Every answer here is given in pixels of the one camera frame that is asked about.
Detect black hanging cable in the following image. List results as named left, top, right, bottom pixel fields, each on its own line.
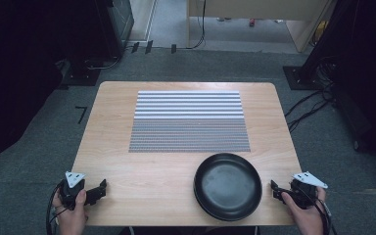
left=185, top=0, right=208, bottom=51

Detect yellow object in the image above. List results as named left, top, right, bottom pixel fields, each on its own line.
left=311, top=20, right=329, bottom=46

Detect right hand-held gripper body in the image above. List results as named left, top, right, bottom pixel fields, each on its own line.
left=287, top=171, right=329, bottom=211

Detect dark curtain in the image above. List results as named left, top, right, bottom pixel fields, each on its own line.
left=0, top=0, right=112, bottom=174
left=306, top=0, right=376, bottom=165

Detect dark cabinet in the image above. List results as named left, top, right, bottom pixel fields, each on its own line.
left=94, top=0, right=135, bottom=60

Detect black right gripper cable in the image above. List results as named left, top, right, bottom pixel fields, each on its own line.
left=296, top=186, right=339, bottom=235

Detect light wooden desk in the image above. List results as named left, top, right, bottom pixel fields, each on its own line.
left=186, top=0, right=336, bottom=54

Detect black round plate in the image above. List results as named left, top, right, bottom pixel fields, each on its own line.
left=193, top=152, right=263, bottom=222

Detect grey white striped placemat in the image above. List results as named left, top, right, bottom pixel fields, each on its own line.
left=128, top=90, right=252, bottom=154

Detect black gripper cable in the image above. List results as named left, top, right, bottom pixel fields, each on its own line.
left=296, top=186, right=339, bottom=235
left=45, top=181, right=67, bottom=235

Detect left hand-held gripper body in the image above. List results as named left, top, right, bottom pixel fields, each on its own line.
left=59, top=170, right=96, bottom=211

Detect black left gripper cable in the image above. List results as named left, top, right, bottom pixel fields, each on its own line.
left=45, top=181, right=67, bottom=235

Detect black stand base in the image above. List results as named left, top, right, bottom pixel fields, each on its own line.
left=282, top=65, right=325, bottom=91
left=61, top=58, right=102, bottom=88

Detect black floor cables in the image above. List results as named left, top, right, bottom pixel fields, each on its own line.
left=284, top=55, right=339, bottom=133

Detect person's left hand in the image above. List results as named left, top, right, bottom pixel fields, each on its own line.
left=52, top=188, right=89, bottom=235

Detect person's right hand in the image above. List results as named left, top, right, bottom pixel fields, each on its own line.
left=280, top=186, right=327, bottom=235

